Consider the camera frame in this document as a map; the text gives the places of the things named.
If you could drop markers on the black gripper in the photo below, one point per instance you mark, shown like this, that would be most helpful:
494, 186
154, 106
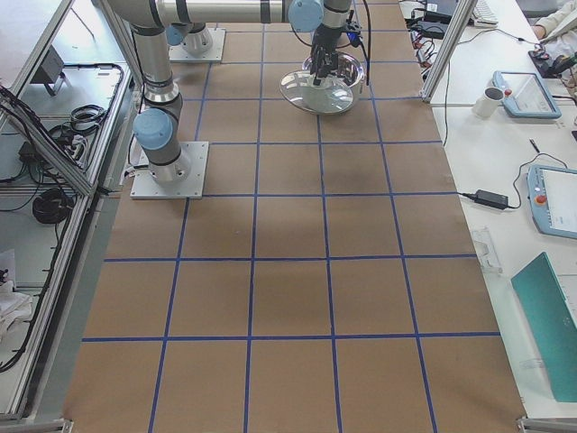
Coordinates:
324, 44

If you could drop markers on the glass pot lid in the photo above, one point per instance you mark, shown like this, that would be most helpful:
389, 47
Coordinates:
321, 96

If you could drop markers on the mint green cooking pot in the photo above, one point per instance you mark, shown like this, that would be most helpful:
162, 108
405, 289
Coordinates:
349, 70

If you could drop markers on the black electronics box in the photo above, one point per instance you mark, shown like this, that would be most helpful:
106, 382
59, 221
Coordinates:
425, 29

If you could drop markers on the white mug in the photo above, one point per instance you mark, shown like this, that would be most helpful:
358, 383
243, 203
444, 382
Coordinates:
488, 102

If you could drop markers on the far teach pendant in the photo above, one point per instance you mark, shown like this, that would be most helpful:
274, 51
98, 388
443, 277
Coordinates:
526, 95

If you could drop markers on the teach pendant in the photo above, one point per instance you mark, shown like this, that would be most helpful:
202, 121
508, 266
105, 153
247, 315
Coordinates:
552, 199
526, 95

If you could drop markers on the black power brick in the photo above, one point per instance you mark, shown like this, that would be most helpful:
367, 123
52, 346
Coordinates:
487, 198

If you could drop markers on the black pen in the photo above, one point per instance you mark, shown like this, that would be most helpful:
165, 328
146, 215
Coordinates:
533, 143

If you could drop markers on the clear acrylic stand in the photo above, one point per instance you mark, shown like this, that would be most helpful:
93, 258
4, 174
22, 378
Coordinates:
485, 251

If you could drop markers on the near teach pendant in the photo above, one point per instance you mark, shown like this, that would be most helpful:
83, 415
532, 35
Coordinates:
552, 199

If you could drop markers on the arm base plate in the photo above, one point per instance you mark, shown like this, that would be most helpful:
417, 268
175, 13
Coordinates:
215, 54
184, 178

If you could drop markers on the aluminium frame post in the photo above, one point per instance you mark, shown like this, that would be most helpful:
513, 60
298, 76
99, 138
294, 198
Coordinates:
454, 32

